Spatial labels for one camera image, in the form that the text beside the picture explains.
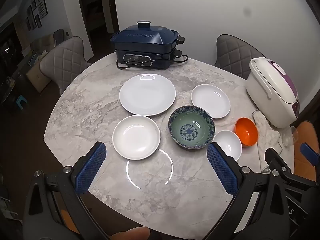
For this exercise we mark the blue patterned ceramic bowl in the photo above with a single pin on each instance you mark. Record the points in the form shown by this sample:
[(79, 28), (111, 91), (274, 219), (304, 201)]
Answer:
[(191, 127)]

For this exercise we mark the wall picture frames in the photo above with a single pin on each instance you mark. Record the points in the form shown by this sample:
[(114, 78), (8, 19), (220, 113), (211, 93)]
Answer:
[(37, 7)]

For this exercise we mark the white and purple rice cooker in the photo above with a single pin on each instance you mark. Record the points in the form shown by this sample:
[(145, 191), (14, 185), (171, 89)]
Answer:
[(270, 90)]

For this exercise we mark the dark blue electric multi-cooker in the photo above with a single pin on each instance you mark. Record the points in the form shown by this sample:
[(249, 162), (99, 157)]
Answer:
[(145, 42)]

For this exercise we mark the light grey quilted chair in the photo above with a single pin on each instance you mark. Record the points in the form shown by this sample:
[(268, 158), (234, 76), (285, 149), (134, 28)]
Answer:
[(65, 60)]

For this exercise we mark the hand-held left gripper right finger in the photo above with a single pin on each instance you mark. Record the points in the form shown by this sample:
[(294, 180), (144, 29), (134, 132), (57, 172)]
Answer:
[(222, 170)]

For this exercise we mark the small blue stool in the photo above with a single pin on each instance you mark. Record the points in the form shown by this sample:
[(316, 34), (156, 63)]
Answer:
[(21, 102)]

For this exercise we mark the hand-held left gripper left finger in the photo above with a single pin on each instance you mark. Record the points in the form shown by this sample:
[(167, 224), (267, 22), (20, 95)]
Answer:
[(91, 167)]

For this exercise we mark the dark grey quilted chair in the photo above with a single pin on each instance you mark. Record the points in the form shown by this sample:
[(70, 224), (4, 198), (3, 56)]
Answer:
[(237, 52)]

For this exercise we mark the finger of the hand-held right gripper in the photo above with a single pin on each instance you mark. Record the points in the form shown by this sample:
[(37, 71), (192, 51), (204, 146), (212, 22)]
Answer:
[(310, 153), (277, 160)]

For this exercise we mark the small white shallow plate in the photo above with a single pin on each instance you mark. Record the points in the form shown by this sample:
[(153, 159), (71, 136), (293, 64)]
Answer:
[(210, 101)]

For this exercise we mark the cardboard box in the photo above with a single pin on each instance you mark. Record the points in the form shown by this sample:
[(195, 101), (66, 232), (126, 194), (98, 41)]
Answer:
[(37, 78)]

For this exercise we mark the small white bowl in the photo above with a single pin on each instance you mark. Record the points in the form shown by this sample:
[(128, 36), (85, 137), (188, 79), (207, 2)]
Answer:
[(228, 143)]

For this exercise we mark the white deep plate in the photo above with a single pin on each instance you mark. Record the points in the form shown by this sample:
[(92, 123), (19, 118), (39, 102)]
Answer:
[(136, 137)]

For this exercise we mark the grey dish cloth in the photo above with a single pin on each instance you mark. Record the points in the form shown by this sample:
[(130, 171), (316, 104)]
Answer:
[(267, 135)]

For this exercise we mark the clear drinking glass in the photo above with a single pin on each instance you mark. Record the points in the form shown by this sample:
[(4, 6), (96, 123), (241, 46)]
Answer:
[(290, 136)]

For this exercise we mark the large white plate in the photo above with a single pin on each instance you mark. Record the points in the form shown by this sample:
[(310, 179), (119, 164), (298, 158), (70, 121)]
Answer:
[(147, 95)]

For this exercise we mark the person's left hand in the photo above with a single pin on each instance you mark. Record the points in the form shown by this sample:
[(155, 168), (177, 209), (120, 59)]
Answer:
[(132, 233)]

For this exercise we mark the orange plastic bowl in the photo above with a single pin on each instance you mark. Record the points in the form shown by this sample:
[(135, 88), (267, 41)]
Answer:
[(246, 131)]

